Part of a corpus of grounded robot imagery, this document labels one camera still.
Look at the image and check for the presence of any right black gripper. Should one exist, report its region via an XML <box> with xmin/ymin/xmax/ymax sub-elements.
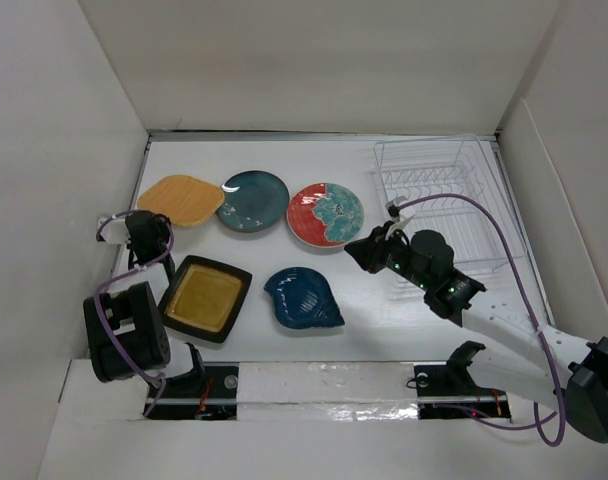
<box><xmin>343</xmin><ymin>220</ymin><xmax>431</xmax><ymax>292</ymax></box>

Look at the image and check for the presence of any orange woven bamboo plate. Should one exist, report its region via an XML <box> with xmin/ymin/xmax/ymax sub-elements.
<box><xmin>136</xmin><ymin>174</ymin><xmax>225</xmax><ymax>228</ymax></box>

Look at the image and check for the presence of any round dark teal plate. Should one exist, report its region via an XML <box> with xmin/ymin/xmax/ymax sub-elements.
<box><xmin>216</xmin><ymin>170</ymin><xmax>290</xmax><ymax>233</ymax></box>

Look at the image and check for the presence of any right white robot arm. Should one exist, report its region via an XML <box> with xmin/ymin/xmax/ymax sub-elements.
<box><xmin>344</xmin><ymin>223</ymin><xmax>608</xmax><ymax>443</ymax></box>

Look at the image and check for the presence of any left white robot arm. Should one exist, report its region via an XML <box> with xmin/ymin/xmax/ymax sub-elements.
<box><xmin>83</xmin><ymin>210</ymin><xmax>207</xmax><ymax>397</ymax></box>

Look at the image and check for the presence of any red and teal floral plate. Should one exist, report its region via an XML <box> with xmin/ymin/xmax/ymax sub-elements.
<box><xmin>286</xmin><ymin>182</ymin><xmax>364</xmax><ymax>248</ymax></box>

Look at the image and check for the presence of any dark blue shell-shaped plate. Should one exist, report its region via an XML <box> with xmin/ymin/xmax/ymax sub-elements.
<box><xmin>263</xmin><ymin>267</ymin><xmax>345</xmax><ymax>330</ymax></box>

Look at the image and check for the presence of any black square plate yellow centre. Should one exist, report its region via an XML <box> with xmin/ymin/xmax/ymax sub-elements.
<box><xmin>158</xmin><ymin>255</ymin><xmax>252</xmax><ymax>344</ymax></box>

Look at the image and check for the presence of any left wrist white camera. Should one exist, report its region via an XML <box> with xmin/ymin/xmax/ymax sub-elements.
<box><xmin>95</xmin><ymin>215</ymin><xmax>130</xmax><ymax>245</ymax></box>

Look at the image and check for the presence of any wrist white camera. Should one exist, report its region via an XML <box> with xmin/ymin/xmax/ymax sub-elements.
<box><xmin>385</xmin><ymin>197</ymin><xmax>416</xmax><ymax>238</ymax></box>
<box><xmin>95</xmin><ymin>215</ymin><xmax>130</xmax><ymax>245</ymax></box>

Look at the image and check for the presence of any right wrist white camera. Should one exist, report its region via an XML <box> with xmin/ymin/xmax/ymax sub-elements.
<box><xmin>385</xmin><ymin>197</ymin><xmax>416</xmax><ymax>238</ymax></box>

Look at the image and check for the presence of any white wire dish rack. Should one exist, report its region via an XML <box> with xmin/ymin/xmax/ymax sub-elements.
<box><xmin>373</xmin><ymin>134</ymin><xmax>526</xmax><ymax>276</ymax></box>

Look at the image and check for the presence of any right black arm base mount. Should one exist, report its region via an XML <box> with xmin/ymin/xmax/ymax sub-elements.
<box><xmin>406</xmin><ymin>341</ymin><xmax>511</xmax><ymax>420</ymax></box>

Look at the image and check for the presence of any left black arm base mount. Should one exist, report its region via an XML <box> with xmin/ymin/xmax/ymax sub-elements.
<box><xmin>143</xmin><ymin>363</ymin><xmax>239</xmax><ymax>421</ymax></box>

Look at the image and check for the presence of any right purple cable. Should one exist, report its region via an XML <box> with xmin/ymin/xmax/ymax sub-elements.
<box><xmin>391</xmin><ymin>193</ymin><xmax>568</xmax><ymax>447</ymax></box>

